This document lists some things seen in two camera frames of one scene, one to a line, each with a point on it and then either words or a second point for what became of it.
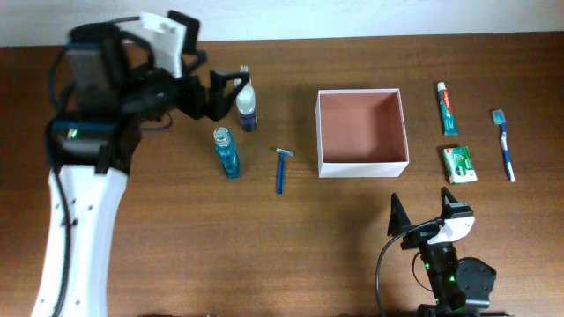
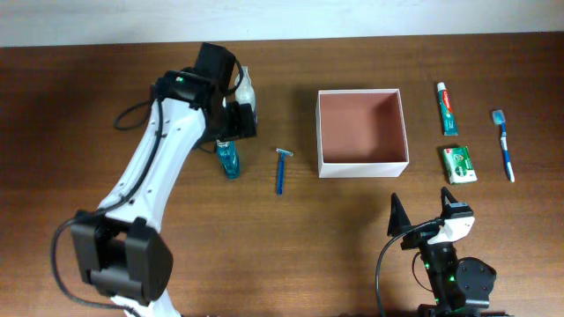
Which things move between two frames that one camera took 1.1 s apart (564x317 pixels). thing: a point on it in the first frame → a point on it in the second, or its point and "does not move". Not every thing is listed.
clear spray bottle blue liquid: x=247 y=106 does not move
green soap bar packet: x=458 y=165 does not move
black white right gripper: x=425 y=238 does not move
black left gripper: x=196 y=99 → x=241 y=121
